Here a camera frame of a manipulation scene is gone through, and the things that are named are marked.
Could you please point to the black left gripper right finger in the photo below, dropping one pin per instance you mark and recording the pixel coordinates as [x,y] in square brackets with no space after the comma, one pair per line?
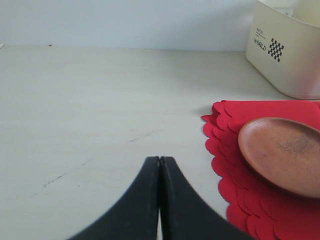
[184,214]

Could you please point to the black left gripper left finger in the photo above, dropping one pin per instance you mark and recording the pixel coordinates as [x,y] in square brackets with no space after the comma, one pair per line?
[135,215]

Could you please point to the brown wooden plate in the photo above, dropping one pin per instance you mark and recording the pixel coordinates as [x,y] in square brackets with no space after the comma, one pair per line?
[284,152]

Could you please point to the cream plastic storage bin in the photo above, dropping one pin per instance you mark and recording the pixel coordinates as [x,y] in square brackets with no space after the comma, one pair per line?
[285,50]

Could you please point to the red scalloped cloth mat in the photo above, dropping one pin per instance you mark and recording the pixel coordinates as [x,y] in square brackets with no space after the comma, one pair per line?
[254,206]

